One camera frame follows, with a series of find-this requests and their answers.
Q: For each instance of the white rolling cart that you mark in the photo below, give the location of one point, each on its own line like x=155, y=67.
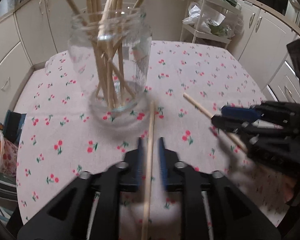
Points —
x=212, y=21

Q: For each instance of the cherry print tablecloth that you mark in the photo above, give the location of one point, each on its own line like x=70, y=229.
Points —
x=63, y=136

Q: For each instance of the wooden chopstick long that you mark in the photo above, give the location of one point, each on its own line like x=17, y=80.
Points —
x=120, y=59

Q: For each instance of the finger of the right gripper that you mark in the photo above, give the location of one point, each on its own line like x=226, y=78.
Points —
x=240, y=118

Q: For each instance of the red patterned plastic bag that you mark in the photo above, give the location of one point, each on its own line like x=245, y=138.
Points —
x=8, y=157

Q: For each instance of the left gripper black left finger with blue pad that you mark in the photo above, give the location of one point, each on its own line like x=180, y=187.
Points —
x=89, y=206

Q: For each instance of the clear glass jar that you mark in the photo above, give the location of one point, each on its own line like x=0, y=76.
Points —
x=82, y=55

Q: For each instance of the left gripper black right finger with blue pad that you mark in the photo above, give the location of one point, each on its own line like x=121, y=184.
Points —
x=212, y=207

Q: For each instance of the white electric kettle pot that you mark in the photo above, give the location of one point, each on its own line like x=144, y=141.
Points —
x=293, y=11

